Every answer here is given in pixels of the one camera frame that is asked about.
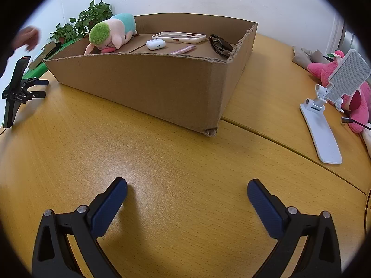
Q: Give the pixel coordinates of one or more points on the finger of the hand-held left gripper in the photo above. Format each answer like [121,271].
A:
[39,94]
[40,82]

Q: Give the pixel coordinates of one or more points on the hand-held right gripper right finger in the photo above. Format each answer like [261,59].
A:
[266,211]

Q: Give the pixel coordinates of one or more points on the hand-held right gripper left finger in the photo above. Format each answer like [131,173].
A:
[106,212]

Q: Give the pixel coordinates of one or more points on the pink pig plush toy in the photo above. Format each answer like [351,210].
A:
[116,31]

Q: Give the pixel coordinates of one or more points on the brown cardboard box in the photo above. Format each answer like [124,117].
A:
[145,87]

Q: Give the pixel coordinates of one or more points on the person's left hand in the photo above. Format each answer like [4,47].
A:
[28,37]

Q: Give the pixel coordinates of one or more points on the green potted plant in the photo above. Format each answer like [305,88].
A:
[62,33]
[92,16]

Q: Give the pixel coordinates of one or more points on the white phone stand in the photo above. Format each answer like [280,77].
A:
[324,139]

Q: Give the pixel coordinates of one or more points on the white earbuds case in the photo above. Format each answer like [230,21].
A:
[155,44]

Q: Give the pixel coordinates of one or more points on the white plush toy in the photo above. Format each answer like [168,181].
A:
[367,137]

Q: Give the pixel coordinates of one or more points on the white phone case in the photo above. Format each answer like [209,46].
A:
[174,38]

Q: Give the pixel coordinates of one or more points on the pink pen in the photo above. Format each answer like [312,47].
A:
[182,50]

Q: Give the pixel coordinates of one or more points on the pink bear plush toy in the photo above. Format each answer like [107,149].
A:
[318,69]

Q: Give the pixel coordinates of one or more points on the grey cloth bag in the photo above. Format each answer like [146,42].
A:
[307,58]

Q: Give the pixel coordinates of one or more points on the black sunglasses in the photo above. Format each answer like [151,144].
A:
[220,46]

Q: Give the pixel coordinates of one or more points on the metal framed glass partition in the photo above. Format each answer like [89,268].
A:
[346,36]

